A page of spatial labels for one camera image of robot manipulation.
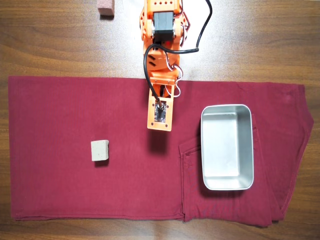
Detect dark red cloth trousers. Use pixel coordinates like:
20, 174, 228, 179
7, 75, 315, 228

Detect rectangular metal tray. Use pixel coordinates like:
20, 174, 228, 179
199, 103, 255, 192

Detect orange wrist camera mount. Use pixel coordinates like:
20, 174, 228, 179
146, 95, 174, 133

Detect reddish brown block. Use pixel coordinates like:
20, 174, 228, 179
97, 0, 116, 18

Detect white red servo wires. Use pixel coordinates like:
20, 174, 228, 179
166, 4, 192, 99

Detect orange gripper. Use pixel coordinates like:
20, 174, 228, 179
148, 70, 181, 99

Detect beige cube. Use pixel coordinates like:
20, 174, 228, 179
90, 139, 111, 163

